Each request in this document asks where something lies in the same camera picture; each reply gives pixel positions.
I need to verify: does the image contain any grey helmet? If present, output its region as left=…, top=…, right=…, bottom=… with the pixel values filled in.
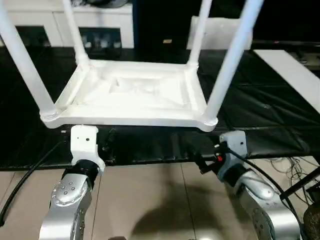
left=99, top=0, right=129, bottom=8

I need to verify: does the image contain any dark low table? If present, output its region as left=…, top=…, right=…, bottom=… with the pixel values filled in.
left=251, top=39, right=320, bottom=67

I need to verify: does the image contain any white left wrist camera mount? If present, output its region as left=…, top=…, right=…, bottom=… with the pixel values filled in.
left=69, top=124, right=106, bottom=175

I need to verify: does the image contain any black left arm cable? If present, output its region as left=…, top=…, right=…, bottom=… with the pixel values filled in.
left=0, top=142, right=61, bottom=226

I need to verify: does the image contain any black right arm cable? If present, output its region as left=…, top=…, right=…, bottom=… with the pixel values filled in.
left=226, top=147, right=309, bottom=240

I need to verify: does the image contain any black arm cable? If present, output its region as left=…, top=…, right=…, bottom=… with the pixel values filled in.
left=226, top=147, right=309, bottom=240
left=0, top=142, right=61, bottom=226

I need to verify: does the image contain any white glass-door cabinet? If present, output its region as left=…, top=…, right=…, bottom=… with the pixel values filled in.
left=0, top=2, right=135, bottom=48

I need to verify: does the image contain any white plastic table top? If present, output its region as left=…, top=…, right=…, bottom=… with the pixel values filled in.
left=39, top=58, right=219, bottom=133

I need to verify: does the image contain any black work mat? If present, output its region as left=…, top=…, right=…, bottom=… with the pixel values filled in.
left=0, top=46, right=320, bottom=172

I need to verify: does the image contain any black stand leg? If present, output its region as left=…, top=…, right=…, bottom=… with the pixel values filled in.
left=279, top=166, right=320, bottom=201

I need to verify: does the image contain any white plastic table leg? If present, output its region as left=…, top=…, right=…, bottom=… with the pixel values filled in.
left=0, top=0, right=59, bottom=124
left=61, top=0, right=90, bottom=66
left=203, top=0, right=266, bottom=126
left=186, top=0, right=213, bottom=69

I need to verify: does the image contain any black box with gold label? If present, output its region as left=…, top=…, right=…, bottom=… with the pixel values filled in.
left=132, top=0, right=195, bottom=50

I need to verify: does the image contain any white flat board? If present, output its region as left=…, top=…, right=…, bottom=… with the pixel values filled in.
left=252, top=49, right=320, bottom=113

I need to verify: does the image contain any brown woven stool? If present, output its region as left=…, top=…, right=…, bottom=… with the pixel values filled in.
left=303, top=204, right=320, bottom=232

